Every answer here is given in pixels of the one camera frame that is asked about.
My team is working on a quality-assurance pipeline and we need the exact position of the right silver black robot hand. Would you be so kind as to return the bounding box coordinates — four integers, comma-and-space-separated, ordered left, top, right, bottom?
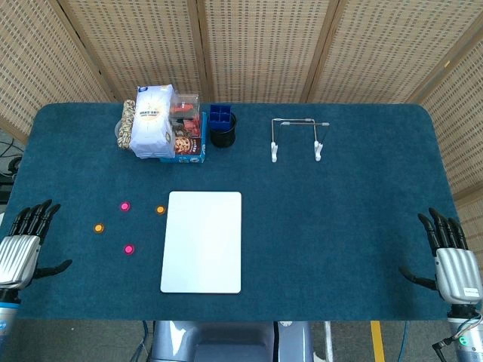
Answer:
398, 207, 483, 305

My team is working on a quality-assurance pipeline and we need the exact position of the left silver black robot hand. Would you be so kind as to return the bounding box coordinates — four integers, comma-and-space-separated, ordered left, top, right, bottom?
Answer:
0, 198, 73, 290

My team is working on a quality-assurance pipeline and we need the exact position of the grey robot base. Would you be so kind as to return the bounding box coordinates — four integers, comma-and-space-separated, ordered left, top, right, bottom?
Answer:
150, 320, 314, 362

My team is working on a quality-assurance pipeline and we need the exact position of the white magnetic board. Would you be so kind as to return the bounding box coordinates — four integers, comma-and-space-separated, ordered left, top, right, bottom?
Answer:
160, 191, 242, 295

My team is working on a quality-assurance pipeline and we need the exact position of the teal table mat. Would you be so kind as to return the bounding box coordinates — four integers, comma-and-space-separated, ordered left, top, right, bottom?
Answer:
7, 102, 460, 322

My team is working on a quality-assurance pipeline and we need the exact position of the patterned rolled package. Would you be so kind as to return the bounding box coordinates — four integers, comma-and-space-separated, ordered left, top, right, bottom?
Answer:
116, 100, 136, 151

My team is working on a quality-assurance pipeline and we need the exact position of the white paper bag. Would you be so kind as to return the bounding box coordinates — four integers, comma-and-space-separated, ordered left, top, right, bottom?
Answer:
131, 84, 177, 160

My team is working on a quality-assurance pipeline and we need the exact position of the blue cookie box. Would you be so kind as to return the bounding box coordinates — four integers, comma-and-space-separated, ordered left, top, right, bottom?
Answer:
158, 112, 208, 164

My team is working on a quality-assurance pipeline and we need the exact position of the clear plastic box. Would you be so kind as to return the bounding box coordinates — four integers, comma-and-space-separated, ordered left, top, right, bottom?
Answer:
169, 93, 201, 137

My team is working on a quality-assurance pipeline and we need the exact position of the black mesh pen cup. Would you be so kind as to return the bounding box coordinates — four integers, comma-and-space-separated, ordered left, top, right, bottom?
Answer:
209, 112, 237, 148

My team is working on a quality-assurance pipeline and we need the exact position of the blue divided container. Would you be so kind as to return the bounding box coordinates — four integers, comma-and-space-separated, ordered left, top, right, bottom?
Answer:
209, 104, 232, 130

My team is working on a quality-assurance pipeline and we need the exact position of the bamboo folding screen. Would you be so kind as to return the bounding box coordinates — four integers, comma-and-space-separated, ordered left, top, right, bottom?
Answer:
0, 0, 483, 242

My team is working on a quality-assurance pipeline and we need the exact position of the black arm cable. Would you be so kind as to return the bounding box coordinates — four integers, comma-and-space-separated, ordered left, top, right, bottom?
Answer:
432, 320, 469, 354

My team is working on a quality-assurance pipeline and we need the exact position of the black cables and equipment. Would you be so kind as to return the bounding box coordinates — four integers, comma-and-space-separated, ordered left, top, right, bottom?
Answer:
0, 137, 26, 189

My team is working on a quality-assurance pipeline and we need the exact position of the metal wire stand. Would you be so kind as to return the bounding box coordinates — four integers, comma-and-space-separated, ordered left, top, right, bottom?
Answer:
269, 118, 331, 163

